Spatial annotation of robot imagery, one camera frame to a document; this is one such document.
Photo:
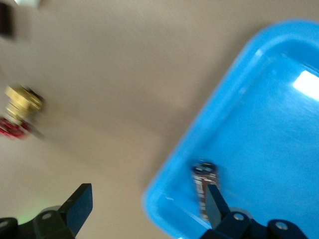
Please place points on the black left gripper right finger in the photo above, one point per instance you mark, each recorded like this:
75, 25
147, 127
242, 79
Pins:
215, 211

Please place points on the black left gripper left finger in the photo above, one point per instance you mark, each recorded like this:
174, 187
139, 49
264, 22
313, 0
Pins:
79, 206

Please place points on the dark electrolytic capacitor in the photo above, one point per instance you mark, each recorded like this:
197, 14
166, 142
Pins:
202, 179
5, 22

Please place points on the blue plastic tray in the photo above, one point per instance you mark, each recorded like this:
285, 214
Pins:
261, 149

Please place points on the brown table mat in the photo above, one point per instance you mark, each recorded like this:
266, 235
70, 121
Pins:
112, 74

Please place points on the white curved plastic piece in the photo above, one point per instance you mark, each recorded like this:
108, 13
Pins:
27, 2

